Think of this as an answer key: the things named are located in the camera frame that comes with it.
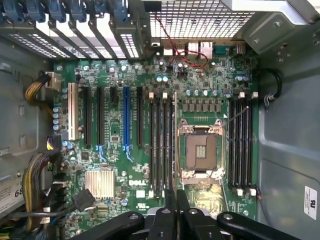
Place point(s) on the black RAM slot white clips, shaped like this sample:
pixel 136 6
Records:
pixel 238 142
pixel 151 140
pixel 250 142
pixel 165 140

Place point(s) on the thin metal locking lever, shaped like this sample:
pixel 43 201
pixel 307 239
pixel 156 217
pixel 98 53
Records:
pixel 236 116

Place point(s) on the white case label sticker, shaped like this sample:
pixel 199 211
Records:
pixel 312 202

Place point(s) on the thick multicolour power bundle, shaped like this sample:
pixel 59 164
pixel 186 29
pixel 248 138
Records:
pixel 32 180

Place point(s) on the metal CPU socket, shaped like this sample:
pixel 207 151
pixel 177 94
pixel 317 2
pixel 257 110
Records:
pixel 201 150

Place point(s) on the grey open PC case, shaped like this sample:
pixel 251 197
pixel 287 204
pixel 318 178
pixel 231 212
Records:
pixel 287 140

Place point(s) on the blue expansion slot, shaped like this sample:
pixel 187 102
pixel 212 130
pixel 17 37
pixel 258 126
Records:
pixel 126 117

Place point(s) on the green Dell motherboard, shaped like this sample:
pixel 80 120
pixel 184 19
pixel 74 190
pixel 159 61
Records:
pixel 112 120

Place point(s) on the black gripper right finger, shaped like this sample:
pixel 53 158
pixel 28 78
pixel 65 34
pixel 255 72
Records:
pixel 186 225

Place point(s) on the short black expansion slot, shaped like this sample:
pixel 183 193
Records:
pixel 114 95

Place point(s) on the silver finned heat sink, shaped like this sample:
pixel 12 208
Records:
pixel 100 185

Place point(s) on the long black expansion slot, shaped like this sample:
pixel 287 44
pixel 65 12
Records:
pixel 87 117
pixel 139 117
pixel 100 117

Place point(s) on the blue card retention clip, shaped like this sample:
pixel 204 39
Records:
pixel 121 11
pixel 15 10
pixel 101 6
pixel 78 10
pixel 57 10
pixel 36 10

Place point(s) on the white expansion slot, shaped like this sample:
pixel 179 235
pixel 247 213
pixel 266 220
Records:
pixel 71 112

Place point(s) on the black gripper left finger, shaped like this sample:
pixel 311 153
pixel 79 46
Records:
pixel 162 225

